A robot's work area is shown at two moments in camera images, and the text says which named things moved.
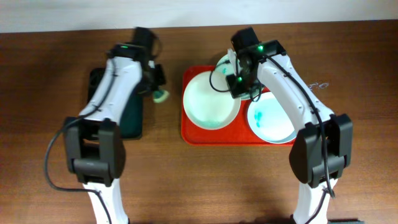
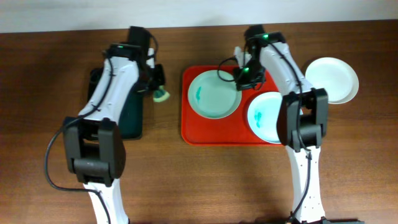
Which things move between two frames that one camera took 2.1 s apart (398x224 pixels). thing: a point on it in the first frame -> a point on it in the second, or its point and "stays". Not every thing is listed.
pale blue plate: [268, 121] stays
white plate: [208, 102] -> [334, 75]
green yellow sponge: [159, 96] stays
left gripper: [158, 79] stays
